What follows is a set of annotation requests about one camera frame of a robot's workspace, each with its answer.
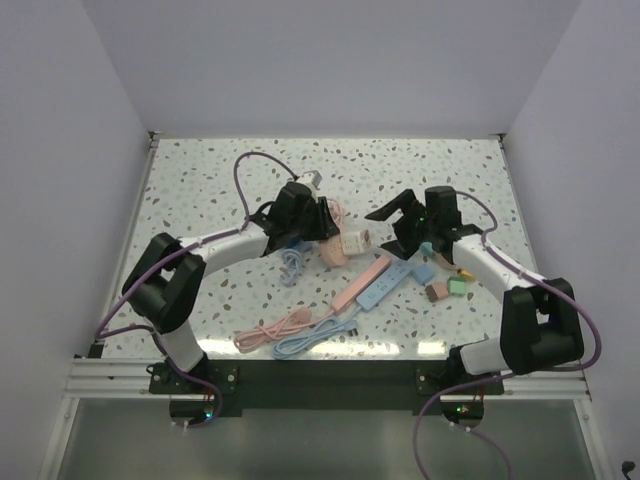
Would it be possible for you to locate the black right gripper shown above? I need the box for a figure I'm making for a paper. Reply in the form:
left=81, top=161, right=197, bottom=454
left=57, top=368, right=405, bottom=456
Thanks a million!
left=366, top=189, right=437, bottom=260

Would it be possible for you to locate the pink round socket base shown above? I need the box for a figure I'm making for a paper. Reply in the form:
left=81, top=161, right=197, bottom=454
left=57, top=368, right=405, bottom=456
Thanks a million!
left=319, top=235, right=348, bottom=268

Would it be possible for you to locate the turquoise charger plug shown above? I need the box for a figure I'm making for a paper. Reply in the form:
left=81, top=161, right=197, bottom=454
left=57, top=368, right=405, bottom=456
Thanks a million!
left=419, top=242, right=435, bottom=257

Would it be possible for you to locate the white tiger cube socket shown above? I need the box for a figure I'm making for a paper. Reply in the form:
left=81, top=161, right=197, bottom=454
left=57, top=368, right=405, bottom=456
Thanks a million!
left=340, top=229, right=371, bottom=257

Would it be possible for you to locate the light blue power strip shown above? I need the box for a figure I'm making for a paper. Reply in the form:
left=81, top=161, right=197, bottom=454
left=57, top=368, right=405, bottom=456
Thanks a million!
left=356, top=261, right=412, bottom=312

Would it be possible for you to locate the light blue charger plug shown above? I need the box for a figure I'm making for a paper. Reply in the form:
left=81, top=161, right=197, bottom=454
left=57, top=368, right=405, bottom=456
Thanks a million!
left=411, top=264, right=436, bottom=285

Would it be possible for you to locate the pink brown charger plug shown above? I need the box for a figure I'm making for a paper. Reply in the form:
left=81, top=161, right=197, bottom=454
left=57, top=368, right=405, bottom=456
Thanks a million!
left=425, top=282, right=449, bottom=303

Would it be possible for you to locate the pink power strip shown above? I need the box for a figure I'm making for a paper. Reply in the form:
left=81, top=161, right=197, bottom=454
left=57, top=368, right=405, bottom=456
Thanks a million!
left=330, top=255, right=392, bottom=315

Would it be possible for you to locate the light green charger plug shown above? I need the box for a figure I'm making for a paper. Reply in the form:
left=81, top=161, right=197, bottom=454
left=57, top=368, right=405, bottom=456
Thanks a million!
left=447, top=276, right=468, bottom=297

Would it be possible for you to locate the yellow charger plug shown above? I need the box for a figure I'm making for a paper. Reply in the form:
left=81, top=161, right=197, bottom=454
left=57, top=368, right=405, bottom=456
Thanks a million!
left=457, top=269, right=476, bottom=282

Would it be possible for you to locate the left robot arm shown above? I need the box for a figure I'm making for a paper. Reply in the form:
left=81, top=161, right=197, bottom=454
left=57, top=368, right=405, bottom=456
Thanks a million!
left=122, top=181, right=339, bottom=392

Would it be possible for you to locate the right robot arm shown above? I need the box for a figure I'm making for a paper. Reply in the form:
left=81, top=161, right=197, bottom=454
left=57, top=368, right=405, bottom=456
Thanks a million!
left=366, top=186, right=584, bottom=393

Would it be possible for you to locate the light blue round socket base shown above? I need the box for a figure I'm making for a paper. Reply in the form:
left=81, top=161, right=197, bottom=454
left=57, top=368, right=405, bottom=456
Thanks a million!
left=288, top=239, right=313, bottom=253

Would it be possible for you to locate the pink coiled power cable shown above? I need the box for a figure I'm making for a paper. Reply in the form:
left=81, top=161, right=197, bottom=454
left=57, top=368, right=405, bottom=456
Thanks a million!
left=326, top=198, right=354, bottom=232

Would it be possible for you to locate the light blue coiled cable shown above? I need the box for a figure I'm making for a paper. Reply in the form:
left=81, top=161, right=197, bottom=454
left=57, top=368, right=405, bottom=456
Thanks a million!
left=277, top=247, right=308, bottom=288

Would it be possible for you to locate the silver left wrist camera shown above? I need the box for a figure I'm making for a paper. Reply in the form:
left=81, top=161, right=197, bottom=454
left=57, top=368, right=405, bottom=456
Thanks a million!
left=297, top=170, right=322, bottom=192

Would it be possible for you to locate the pink strip power cable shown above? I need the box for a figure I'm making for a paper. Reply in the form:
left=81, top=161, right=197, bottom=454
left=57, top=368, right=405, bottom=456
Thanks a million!
left=233, top=307, right=339, bottom=354

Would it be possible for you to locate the blue strip power cable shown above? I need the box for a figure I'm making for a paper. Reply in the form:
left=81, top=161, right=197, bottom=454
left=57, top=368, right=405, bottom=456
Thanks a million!
left=270, top=307, right=361, bottom=360

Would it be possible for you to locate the black mounting base plate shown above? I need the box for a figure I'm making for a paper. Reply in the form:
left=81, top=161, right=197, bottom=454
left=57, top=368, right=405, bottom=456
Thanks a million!
left=148, top=357, right=506, bottom=419

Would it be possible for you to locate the aluminium front rail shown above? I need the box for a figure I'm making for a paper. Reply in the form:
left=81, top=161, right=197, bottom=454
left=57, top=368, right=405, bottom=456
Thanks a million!
left=62, top=357, right=171, bottom=399

